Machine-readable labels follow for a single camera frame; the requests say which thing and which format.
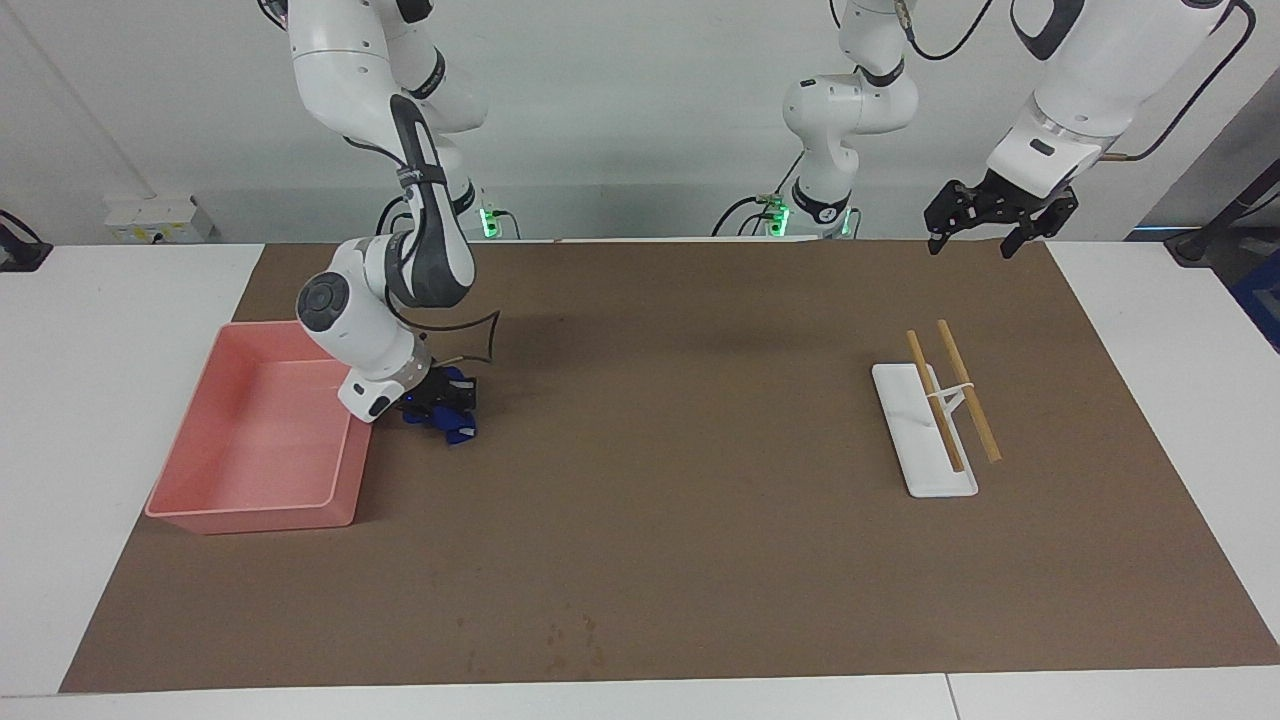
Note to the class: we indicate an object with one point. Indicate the blue object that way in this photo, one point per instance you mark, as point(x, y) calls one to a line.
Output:
point(1262, 300)

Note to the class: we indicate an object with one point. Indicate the pink plastic bin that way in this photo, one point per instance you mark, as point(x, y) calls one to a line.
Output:
point(250, 450)

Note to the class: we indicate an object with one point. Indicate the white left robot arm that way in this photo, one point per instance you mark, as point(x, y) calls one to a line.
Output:
point(850, 110)

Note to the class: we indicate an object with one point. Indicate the blue towel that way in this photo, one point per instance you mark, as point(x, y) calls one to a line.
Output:
point(455, 433)

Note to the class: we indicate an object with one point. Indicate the brown table mat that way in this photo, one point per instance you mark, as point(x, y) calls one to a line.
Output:
point(650, 550)

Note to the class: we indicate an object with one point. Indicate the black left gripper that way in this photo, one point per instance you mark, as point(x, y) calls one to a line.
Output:
point(1015, 200)

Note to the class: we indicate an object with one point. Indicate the black table clamp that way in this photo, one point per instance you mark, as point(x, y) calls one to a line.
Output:
point(25, 255)

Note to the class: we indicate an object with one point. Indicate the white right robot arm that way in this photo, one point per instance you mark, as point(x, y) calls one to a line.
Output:
point(360, 320)

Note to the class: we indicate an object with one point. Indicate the white towel rack wooden rods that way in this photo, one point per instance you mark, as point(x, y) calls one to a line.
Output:
point(925, 450)

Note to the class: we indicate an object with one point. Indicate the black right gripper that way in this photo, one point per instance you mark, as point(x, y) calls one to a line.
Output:
point(428, 392)

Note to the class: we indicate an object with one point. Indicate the white wall socket box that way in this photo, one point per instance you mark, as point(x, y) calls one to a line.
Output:
point(150, 215)

